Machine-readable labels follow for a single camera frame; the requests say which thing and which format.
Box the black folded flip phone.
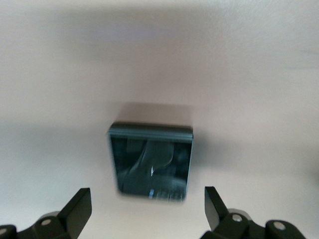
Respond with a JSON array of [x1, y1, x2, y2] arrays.
[[108, 121, 194, 204]]

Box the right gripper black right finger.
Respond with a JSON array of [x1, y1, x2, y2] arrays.
[[201, 186, 309, 239]]

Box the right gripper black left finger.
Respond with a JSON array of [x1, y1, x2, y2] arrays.
[[0, 188, 93, 239]]

